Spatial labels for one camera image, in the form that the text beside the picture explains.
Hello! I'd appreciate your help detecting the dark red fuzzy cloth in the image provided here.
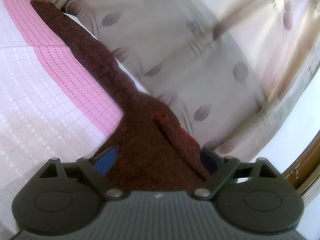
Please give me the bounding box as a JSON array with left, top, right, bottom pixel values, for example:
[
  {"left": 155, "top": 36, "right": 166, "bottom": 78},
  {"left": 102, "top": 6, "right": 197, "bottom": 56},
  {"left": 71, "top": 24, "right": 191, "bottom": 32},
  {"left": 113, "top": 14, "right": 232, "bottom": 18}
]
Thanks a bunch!
[{"left": 30, "top": 0, "right": 220, "bottom": 192}]

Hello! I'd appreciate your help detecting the brown wooden door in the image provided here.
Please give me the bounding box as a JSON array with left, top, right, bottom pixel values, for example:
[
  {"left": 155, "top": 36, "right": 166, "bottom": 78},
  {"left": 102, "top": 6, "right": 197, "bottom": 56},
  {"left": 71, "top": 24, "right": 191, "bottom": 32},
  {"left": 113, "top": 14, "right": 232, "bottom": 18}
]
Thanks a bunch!
[{"left": 282, "top": 130, "right": 320, "bottom": 190}]

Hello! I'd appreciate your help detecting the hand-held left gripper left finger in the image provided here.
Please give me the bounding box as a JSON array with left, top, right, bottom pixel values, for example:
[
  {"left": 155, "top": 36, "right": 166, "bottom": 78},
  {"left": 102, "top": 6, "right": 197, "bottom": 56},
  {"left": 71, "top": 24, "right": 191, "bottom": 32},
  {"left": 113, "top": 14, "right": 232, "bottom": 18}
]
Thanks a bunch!
[{"left": 39, "top": 147, "right": 123, "bottom": 201}]

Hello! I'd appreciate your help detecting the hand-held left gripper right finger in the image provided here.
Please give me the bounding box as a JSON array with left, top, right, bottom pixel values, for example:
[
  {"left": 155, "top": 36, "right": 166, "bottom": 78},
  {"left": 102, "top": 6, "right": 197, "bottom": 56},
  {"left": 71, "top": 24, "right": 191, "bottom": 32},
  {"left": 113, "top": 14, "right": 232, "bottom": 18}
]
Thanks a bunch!
[{"left": 192, "top": 147, "right": 286, "bottom": 201}]

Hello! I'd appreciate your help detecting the pink checked blanket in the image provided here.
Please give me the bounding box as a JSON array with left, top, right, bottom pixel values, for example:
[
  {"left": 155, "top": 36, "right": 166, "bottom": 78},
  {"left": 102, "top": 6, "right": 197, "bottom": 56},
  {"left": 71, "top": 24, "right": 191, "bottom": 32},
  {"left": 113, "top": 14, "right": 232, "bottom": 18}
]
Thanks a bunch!
[{"left": 0, "top": 0, "right": 125, "bottom": 230}]

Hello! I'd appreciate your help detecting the leaf print curtain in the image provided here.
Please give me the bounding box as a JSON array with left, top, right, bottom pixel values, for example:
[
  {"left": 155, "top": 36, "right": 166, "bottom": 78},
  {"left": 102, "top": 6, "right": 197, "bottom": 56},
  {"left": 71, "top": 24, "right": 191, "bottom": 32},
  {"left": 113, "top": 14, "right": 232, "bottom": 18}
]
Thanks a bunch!
[{"left": 12, "top": 0, "right": 320, "bottom": 155}]

